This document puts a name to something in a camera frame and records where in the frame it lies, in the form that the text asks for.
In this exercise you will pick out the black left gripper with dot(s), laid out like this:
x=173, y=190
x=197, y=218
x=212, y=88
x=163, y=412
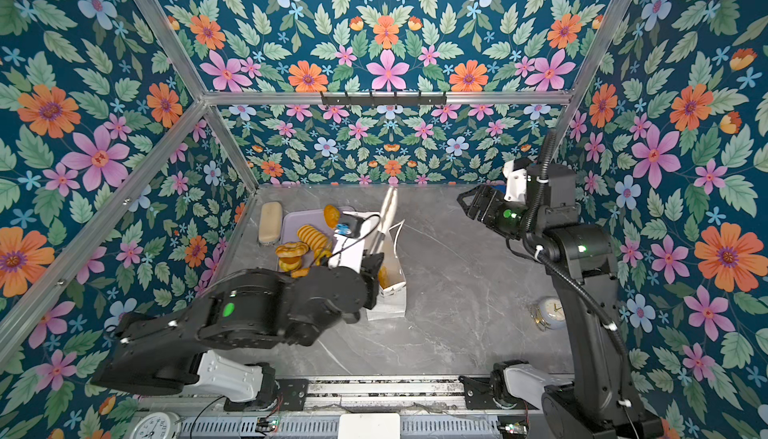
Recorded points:
x=377, y=262

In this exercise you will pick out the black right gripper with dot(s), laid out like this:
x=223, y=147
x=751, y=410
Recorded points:
x=483, y=204

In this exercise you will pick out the white cartoon paper bag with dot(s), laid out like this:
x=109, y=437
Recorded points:
x=392, y=292

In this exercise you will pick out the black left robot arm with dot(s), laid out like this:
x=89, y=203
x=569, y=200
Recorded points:
x=250, y=309

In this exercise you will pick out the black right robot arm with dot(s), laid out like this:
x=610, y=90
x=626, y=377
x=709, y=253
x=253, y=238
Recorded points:
x=601, y=400

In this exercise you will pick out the oval orange bread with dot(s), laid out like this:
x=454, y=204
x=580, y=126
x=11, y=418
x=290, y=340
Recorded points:
x=332, y=216

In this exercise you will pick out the ribbed spiral bread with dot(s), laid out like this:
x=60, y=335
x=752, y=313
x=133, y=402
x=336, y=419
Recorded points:
x=314, y=238

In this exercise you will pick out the lilac plastic tray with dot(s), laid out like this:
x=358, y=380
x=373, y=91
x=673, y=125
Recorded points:
x=293, y=221

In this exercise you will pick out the round yellow bun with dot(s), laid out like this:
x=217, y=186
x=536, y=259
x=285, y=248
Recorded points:
x=290, y=264

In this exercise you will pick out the small analog clock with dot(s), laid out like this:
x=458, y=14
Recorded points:
x=548, y=313

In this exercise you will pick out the round white gauge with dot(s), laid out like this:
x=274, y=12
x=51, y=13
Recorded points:
x=157, y=425

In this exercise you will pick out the black hook rail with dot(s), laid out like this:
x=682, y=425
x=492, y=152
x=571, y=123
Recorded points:
x=371, y=99

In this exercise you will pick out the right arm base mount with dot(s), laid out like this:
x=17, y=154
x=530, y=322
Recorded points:
x=510, y=385

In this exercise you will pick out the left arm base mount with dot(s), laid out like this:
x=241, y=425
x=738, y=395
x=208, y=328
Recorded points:
x=273, y=393

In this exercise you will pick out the white box on rail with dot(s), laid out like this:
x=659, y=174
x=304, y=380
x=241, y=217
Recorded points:
x=369, y=426

